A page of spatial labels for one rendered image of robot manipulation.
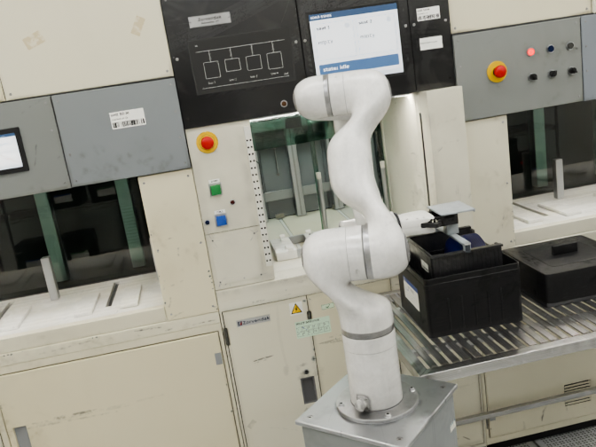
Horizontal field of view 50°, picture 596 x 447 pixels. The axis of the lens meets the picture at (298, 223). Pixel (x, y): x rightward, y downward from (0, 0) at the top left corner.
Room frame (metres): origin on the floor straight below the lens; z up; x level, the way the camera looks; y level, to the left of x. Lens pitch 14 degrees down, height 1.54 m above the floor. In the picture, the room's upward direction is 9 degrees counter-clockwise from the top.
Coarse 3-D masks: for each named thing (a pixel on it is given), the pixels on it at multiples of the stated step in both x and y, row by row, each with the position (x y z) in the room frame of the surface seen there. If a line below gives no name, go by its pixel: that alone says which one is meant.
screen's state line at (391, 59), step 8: (384, 56) 2.06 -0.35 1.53; (392, 56) 2.06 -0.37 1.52; (328, 64) 2.04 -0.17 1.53; (336, 64) 2.04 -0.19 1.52; (344, 64) 2.04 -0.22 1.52; (352, 64) 2.05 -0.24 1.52; (360, 64) 2.05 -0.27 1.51; (368, 64) 2.05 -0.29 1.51; (376, 64) 2.06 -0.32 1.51; (384, 64) 2.06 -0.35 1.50; (392, 64) 2.06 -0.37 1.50; (320, 72) 2.03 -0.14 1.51; (328, 72) 2.04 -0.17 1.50; (336, 72) 2.04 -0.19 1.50
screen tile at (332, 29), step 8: (320, 24) 2.03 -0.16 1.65; (328, 24) 2.04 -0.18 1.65; (336, 24) 2.04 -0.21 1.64; (352, 24) 2.05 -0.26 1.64; (320, 32) 2.03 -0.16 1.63; (328, 32) 2.04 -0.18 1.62; (336, 32) 2.04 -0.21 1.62; (344, 32) 2.04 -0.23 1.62; (352, 32) 2.05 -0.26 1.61; (344, 40) 2.04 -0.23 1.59; (352, 40) 2.05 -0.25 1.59; (320, 48) 2.03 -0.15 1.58; (328, 48) 2.04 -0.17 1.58; (336, 48) 2.04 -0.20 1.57; (344, 48) 2.04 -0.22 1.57; (352, 48) 2.05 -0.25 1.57; (320, 56) 2.03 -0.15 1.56; (328, 56) 2.04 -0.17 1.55; (336, 56) 2.04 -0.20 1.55; (344, 56) 2.04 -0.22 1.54
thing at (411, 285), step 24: (408, 264) 1.89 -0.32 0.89; (504, 264) 1.74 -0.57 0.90; (408, 288) 1.78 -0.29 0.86; (432, 288) 1.62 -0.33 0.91; (456, 288) 1.62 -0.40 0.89; (480, 288) 1.63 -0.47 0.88; (504, 288) 1.64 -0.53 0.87; (408, 312) 1.81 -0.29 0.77; (432, 312) 1.62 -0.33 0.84; (456, 312) 1.62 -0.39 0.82; (480, 312) 1.63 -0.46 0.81; (504, 312) 1.64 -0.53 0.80; (432, 336) 1.62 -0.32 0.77
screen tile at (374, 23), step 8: (376, 16) 2.06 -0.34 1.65; (384, 16) 2.06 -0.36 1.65; (392, 16) 2.07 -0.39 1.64; (360, 24) 2.05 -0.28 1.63; (368, 24) 2.05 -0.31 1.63; (376, 24) 2.06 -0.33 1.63; (384, 24) 2.06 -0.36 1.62; (392, 24) 2.06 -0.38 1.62; (360, 32) 2.05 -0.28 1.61; (392, 32) 2.06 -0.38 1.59; (368, 40) 2.05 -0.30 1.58; (376, 40) 2.06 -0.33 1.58; (384, 40) 2.06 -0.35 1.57; (392, 40) 2.06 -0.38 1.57; (360, 48) 2.05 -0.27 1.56; (368, 48) 2.05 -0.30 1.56; (376, 48) 2.06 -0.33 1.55; (384, 48) 2.06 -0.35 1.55; (392, 48) 2.06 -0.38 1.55
